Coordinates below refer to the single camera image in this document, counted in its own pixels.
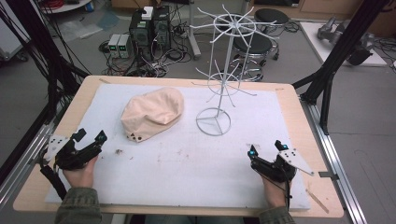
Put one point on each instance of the aluminium rail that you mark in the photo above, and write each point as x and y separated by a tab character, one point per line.
339	174
25	161

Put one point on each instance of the clear plastic sheet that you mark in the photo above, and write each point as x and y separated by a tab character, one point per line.
79	29

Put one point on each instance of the white round table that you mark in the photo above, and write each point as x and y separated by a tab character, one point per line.
68	6

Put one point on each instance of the white foam mat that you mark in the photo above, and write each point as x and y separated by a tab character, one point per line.
186	174

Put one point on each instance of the white floor board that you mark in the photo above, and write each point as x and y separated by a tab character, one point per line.
314	40

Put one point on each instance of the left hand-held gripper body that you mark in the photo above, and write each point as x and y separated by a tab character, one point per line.
67	155

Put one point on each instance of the black metal frame strut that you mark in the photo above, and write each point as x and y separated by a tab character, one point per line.
43	46
339	53

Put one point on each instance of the grey power supply unit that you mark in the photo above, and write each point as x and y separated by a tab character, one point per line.
125	46
114	46

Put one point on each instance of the beige cloth hat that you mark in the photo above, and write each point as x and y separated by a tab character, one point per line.
152	113

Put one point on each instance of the small white box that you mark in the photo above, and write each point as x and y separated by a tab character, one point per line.
147	13

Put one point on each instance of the person's right hand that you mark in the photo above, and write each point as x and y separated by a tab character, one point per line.
274	193

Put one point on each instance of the grey metal stand leg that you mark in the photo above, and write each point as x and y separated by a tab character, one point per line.
194	40

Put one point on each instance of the grey robot parts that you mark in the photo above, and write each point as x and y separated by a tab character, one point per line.
339	34

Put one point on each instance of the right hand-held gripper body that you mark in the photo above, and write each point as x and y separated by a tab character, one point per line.
281	169

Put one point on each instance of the light wooden table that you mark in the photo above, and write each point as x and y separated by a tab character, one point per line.
295	124

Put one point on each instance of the person's left hand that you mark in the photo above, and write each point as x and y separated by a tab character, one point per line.
81	175

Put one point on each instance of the black round stool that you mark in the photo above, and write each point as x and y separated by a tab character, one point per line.
271	15
257	45

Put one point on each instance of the black computer tower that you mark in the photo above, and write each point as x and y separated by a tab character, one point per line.
162	29
140	34

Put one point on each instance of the grey tape piece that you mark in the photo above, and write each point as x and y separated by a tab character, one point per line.
328	175

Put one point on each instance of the thin wooden stick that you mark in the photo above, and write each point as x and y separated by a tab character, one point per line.
318	201

